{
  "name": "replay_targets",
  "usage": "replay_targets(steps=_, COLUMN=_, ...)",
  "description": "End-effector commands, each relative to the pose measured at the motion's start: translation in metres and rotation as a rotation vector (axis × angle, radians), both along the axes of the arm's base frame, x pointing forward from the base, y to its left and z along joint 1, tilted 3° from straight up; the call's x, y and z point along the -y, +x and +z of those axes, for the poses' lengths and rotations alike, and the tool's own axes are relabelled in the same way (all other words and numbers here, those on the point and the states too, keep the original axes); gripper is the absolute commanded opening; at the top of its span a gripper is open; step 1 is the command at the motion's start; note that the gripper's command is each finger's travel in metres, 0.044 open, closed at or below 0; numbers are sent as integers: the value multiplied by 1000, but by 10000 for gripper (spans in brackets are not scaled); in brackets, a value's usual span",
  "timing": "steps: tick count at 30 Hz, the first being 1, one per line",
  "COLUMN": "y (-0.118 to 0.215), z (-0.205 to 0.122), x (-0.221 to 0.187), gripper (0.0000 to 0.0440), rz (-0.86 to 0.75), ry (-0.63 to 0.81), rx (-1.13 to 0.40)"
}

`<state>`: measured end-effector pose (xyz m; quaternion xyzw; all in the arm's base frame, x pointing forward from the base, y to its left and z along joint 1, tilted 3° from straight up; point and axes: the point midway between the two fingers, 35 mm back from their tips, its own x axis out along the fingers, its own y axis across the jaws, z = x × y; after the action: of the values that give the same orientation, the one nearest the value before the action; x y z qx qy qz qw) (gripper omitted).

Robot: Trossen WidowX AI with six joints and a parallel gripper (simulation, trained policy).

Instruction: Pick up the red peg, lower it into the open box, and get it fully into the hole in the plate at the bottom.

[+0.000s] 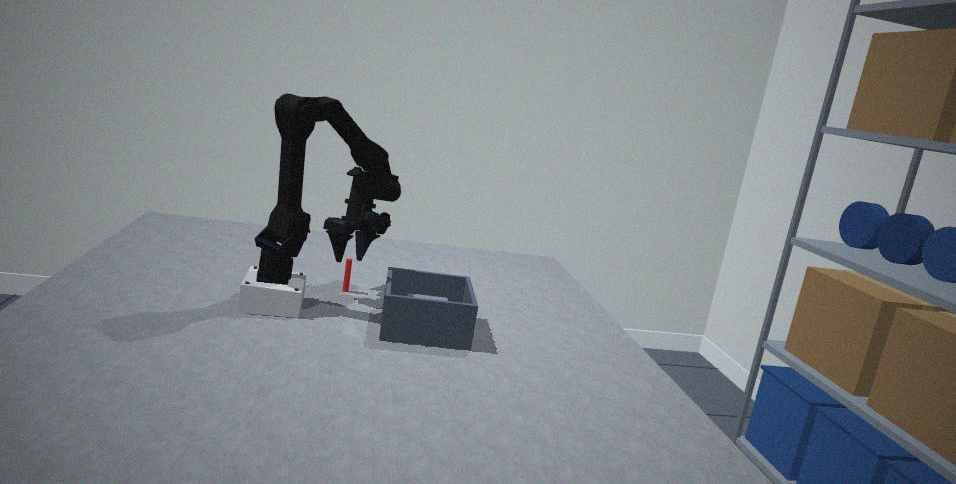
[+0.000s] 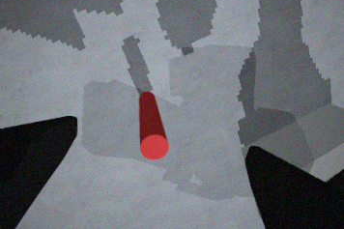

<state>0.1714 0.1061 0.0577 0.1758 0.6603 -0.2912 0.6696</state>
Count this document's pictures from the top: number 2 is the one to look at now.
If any red peg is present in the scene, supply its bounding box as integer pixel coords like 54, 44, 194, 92
138, 91, 168, 159

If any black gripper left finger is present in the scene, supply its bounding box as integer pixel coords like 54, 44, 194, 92
0, 116, 78, 229

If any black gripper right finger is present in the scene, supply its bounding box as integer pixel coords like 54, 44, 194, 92
245, 146, 344, 229

